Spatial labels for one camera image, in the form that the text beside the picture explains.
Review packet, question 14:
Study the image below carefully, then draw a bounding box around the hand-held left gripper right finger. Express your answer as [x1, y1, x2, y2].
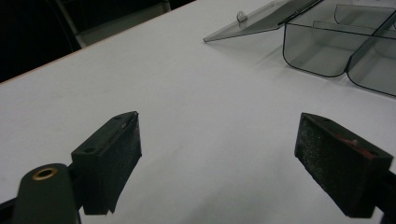
[294, 112, 394, 219]

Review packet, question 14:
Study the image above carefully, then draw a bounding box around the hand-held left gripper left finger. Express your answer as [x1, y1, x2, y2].
[70, 110, 143, 216]

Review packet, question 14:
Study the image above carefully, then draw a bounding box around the clear grey plastic organizer box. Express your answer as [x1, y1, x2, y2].
[203, 0, 396, 98]

